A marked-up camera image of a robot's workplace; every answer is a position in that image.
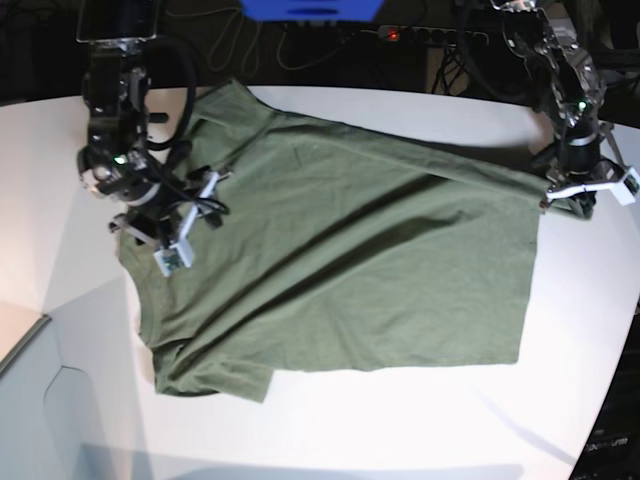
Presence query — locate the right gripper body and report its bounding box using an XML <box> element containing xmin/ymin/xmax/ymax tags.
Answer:
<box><xmin>119</xmin><ymin>184</ymin><xmax>220</xmax><ymax>249</ymax></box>

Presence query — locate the green t-shirt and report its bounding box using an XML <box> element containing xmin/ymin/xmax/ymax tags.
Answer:
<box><xmin>116</xmin><ymin>78</ymin><xmax>596</xmax><ymax>404</ymax></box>

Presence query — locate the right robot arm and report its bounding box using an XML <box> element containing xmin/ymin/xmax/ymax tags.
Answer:
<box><xmin>76</xmin><ymin>1</ymin><xmax>229</xmax><ymax>250</ymax></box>

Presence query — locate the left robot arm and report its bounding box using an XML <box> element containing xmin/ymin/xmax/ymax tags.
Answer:
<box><xmin>491</xmin><ymin>1</ymin><xmax>606</xmax><ymax>194</ymax></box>

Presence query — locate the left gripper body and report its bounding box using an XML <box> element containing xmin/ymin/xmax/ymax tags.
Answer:
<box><xmin>549</xmin><ymin>132</ymin><xmax>604</xmax><ymax>210</ymax></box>

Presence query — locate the blue plastic bin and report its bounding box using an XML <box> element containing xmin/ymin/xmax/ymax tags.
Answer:
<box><xmin>240</xmin><ymin>0</ymin><xmax>384</xmax><ymax>22</ymax></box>

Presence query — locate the black power strip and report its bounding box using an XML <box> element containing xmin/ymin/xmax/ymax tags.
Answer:
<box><xmin>377</xmin><ymin>25</ymin><xmax>458</xmax><ymax>48</ymax></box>

